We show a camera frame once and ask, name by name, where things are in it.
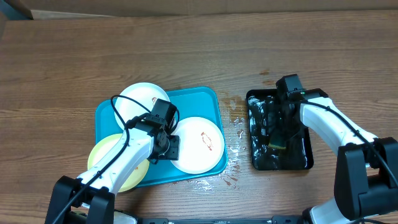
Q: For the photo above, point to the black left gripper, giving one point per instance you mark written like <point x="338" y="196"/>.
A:
<point x="173" y="153"/>

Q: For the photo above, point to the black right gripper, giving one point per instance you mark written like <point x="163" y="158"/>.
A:
<point x="273" y="126"/>

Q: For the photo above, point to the yellow green sponge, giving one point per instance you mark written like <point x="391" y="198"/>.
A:
<point x="277" y="140"/>

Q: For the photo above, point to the white plate with ketchup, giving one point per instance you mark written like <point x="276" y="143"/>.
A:
<point x="144" y="93"/>

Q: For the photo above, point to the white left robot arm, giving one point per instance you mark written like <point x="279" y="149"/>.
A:
<point x="98" y="186"/>

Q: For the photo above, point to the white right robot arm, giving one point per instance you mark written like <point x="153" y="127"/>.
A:
<point x="366" y="167"/>

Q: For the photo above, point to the black water tray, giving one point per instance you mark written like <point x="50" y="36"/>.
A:
<point x="298" y="153"/>

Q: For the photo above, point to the teal plastic tray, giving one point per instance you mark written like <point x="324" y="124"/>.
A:
<point x="199" y="101"/>

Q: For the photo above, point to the yellow plate with ketchup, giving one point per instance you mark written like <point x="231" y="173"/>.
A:
<point x="103" y="147"/>

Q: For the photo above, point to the cardboard back panel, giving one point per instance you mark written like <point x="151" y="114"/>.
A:
<point x="196" y="7"/>

